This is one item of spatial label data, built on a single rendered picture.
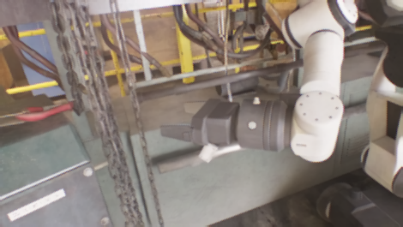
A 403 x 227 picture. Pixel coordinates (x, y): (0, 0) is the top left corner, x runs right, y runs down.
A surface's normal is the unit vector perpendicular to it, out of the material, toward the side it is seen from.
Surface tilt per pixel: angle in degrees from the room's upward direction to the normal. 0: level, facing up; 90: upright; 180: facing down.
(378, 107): 90
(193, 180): 90
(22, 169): 45
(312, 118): 29
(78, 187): 90
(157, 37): 90
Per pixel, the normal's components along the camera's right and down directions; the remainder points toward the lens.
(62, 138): 0.38, -0.45
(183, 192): 0.34, 0.36
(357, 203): -0.10, -0.91
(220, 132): -0.36, 0.42
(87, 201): 0.63, 0.26
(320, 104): -0.26, -0.59
